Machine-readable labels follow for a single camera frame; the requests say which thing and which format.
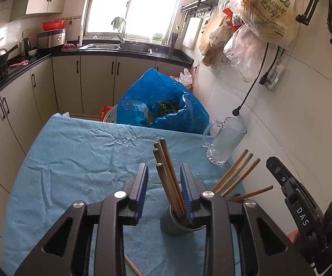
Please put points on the person's right hand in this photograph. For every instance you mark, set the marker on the person's right hand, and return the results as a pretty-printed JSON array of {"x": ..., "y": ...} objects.
[{"x": 294, "y": 237}]

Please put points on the white cutting board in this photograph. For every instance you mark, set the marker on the white cutting board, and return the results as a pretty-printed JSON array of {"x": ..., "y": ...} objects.
[{"x": 193, "y": 31}]

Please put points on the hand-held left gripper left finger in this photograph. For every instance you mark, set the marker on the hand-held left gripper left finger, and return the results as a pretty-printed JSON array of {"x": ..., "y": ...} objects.
[{"x": 141, "y": 195}]

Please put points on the hanging card holder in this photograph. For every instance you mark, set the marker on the hanging card holder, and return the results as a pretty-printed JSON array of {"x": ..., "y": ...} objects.
[{"x": 273, "y": 76}]

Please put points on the black wall rack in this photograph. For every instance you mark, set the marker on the black wall rack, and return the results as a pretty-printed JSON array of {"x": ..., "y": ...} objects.
[{"x": 197, "y": 5}]

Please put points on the red plastic bag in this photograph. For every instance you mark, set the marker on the red plastic bag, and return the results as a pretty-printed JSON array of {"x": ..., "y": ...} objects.
[{"x": 105, "y": 112}]

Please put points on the clear glass mug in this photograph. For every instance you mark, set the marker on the clear glass mug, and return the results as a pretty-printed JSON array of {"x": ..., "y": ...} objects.
[{"x": 226, "y": 143}]

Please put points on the metal faucet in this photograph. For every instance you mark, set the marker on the metal faucet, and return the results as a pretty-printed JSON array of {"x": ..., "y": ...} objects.
[{"x": 122, "y": 33}]

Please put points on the pink cloth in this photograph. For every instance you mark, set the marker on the pink cloth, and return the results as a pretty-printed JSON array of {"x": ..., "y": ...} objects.
[{"x": 19, "y": 63}]

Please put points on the beige lower cabinets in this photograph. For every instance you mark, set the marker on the beige lower cabinets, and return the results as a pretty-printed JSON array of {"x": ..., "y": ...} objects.
[{"x": 68, "y": 83}]

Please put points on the red plastic basin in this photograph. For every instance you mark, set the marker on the red plastic basin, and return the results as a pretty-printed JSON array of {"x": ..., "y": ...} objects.
[{"x": 54, "y": 25}]

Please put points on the green vegetables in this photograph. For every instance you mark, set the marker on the green vegetables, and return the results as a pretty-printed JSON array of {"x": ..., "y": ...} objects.
[{"x": 167, "y": 107}]

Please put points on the steel kitchen sink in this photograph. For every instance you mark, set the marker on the steel kitchen sink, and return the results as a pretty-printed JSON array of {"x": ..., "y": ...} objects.
[{"x": 99, "y": 46}]

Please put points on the large printed plastic bag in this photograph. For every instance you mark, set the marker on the large printed plastic bag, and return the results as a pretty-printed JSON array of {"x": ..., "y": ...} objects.
[{"x": 266, "y": 14}]

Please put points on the brown hanging bag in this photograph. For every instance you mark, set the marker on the brown hanging bag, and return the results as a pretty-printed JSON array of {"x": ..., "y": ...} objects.
[{"x": 211, "y": 43}]

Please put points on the white plastic bag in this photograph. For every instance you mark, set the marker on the white plastic bag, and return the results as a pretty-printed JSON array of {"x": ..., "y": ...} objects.
[{"x": 186, "y": 76}]

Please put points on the white bowl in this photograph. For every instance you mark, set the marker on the white bowl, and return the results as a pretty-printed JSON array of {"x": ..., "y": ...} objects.
[{"x": 32, "y": 52}]

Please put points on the kitchen window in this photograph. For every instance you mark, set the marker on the kitchen window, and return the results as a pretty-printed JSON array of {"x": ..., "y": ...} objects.
[{"x": 143, "y": 5}]

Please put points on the blue plastic bag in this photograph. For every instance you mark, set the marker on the blue plastic bag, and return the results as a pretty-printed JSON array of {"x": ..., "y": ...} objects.
[{"x": 154, "y": 89}]

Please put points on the green sponge pack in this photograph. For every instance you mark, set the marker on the green sponge pack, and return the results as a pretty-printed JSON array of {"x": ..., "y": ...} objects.
[{"x": 156, "y": 37}]

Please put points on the black kitchen countertop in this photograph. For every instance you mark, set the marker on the black kitchen countertop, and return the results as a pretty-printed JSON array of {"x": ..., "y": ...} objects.
[{"x": 39, "y": 59}]

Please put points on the dark grey utensil holder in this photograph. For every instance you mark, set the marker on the dark grey utensil holder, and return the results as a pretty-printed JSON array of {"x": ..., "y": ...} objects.
[{"x": 171, "y": 224}]

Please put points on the pink rag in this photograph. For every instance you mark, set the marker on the pink rag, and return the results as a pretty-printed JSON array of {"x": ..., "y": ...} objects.
[{"x": 68, "y": 46}]

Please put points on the metal box appliance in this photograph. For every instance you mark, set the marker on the metal box appliance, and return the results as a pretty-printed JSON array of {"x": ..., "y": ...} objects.
[{"x": 51, "y": 38}]

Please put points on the blue tablecloth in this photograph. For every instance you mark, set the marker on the blue tablecloth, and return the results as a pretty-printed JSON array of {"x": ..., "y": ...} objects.
[{"x": 82, "y": 164}]

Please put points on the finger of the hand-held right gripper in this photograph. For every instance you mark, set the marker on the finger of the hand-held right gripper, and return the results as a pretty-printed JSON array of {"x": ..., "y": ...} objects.
[{"x": 280, "y": 175}]

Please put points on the wooden chopstick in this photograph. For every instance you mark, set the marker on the wooden chopstick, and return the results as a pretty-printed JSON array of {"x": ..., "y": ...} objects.
[
  {"x": 168, "y": 164},
  {"x": 159, "y": 161},
  {"x": 133, "y": 265},
  {"x": 237, "y": 172},
  {"x": 243, "y": 176},
  {"x": 252, "y": 193},
  {"x": 232, "y": 168},
  {"x": 166, "y": 187},
  {"x": 163, "y": 162}
]

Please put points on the clear hanging plastic bag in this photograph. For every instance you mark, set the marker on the clear hanging plastic bag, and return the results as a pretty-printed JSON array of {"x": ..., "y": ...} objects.
[{"x": 240, "y": 57}]

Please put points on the countertop chopstick caddy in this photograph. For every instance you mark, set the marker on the countertop chopstick caddy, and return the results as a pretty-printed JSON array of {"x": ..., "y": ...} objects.
[{"x": 173, "y": 41}]

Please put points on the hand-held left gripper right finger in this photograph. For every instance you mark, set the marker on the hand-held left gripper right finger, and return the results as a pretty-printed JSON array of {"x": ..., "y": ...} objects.
[{"x": 187, "y": 198}]

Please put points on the steel basin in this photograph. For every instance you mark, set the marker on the steel basin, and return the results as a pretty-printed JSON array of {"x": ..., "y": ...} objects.
[{"x": 134, "y": 46}]

